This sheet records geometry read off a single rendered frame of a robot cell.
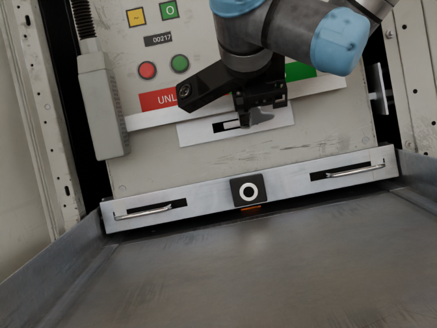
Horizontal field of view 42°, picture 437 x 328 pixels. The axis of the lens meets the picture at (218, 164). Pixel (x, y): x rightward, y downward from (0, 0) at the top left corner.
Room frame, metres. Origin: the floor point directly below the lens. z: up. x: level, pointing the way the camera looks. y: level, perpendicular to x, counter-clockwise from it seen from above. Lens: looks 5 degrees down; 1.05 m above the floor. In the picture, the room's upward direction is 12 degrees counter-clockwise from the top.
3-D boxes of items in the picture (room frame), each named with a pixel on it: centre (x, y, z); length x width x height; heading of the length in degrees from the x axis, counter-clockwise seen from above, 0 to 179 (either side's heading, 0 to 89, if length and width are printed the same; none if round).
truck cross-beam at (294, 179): (1.05, -0.04, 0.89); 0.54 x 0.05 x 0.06; 88
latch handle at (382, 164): (1.01, -0.23, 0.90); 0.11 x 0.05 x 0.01; 88
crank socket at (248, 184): (1.01, -0.04, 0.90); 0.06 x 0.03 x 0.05; 88
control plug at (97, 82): (0.97, 0.17, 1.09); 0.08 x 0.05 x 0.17; 178
